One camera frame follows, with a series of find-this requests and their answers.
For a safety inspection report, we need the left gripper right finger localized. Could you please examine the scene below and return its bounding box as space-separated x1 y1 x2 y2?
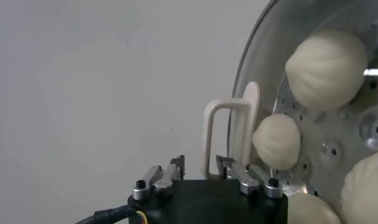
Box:
215 154 284 199

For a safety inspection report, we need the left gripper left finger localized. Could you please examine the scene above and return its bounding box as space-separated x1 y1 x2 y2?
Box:
132 155 186 201

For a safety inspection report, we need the stainless steel steamer pot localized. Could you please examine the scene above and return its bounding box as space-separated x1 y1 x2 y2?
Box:
231 0 378 224

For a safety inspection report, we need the white steamed baozi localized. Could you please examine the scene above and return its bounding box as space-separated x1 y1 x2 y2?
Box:
287 192 343 224
285 29 368 111
251 114 301 170
340 151 378 224

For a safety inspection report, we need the glass lid with cream handle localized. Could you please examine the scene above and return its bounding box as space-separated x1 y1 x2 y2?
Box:
201 0 378 224

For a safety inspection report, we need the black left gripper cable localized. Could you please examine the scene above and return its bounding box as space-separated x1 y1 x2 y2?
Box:
75 204 139 224

